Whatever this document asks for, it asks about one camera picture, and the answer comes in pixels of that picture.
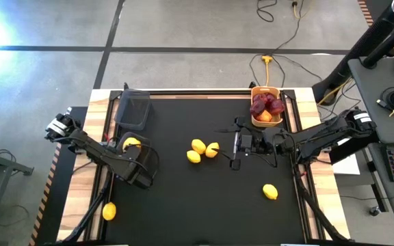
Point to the black aluminium table frame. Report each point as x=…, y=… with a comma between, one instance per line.
x=200, y=92

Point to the yellow plastic basket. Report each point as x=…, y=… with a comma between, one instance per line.
x=265, y=89

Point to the dark mesh basket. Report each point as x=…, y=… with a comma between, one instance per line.
x=133, y=109

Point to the black hazard-striped floor panel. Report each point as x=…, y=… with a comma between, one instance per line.
x=63, y=191
x=366, y=12

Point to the yellow bell pepper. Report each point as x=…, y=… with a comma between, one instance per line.
x=131, y=143

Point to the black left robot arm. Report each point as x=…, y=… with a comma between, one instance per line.
x=94, y=152

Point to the black chair caster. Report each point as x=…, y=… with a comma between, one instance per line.
x=375, y=210

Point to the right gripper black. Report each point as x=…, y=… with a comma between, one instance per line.
x=248, y=143

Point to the black tower stand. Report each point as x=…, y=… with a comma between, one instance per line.
x=354, y=51

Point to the black table mat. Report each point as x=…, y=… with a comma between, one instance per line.
x=183, y=212

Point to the black diagonal frame brace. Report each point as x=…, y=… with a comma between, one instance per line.
x=316, y=212
x=87, y=215

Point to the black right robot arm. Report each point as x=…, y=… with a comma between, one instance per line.
x=320, y=135

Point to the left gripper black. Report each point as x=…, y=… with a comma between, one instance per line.
x=139, y=174

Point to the white paper sheet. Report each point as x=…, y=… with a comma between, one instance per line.
x=349, y=168

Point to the yellow lemon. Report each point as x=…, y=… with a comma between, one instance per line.
x=109, y=211
x=193, y=156
x=211, y=150
x=270, y=191
x=198, y=146

